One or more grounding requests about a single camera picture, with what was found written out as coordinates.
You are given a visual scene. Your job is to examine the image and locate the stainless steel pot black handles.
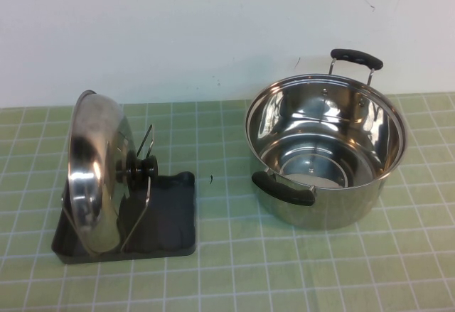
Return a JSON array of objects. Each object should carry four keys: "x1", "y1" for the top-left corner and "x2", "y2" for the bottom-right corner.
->
[{"x1": 244, "y1": 48, "x2": 409, "y2": 231}]

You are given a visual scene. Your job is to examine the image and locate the steel pot lid black knob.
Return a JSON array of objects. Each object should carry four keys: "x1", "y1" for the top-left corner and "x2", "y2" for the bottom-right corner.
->
[{"x1": 67, "y1": 90, "x2": 159, "y2": 258}]

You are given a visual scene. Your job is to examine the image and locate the black plastic drip tray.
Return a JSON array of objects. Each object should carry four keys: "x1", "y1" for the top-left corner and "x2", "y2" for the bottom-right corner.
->
[{"x1": 50, "y1": 170, "x2": 197, "y2": 265}]

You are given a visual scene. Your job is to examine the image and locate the green checkered tablecloth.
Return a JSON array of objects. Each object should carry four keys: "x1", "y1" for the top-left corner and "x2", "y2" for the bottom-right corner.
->
[{"x1": 0, "y1": 93, "x2": 455, "y2": 312}]

